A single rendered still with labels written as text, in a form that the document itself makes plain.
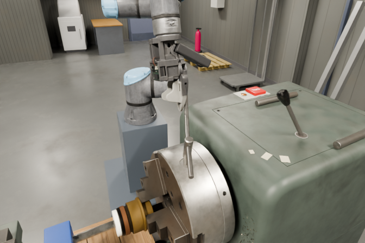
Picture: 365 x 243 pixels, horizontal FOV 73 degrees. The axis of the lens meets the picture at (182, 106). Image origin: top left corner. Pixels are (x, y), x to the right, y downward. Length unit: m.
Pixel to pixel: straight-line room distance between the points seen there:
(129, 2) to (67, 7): 6.64
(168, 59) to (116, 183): 0.84
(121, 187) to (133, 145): 0.29
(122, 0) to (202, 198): 0.58
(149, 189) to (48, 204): 1.82
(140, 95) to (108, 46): 5.83
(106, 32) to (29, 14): 1.68
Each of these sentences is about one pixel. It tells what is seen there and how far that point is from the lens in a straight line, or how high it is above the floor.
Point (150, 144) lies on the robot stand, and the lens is 1.14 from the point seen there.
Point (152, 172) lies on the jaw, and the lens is 0.74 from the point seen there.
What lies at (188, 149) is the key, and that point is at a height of 1.30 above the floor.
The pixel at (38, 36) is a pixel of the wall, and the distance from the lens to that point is 6.85.
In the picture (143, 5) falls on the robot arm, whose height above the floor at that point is 1.60.
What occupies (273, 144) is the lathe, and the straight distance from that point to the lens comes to 0.75.
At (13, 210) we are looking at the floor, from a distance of 2.59.
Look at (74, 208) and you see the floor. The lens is 2.37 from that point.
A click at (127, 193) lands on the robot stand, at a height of 0.75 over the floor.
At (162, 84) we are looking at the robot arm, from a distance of 1.04.
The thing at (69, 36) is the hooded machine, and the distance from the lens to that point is 7.36.
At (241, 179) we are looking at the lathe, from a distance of 0.68.
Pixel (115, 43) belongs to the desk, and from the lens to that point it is 6.87.
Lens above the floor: 1.66
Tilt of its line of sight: 26 degrees down
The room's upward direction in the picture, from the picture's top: straight up
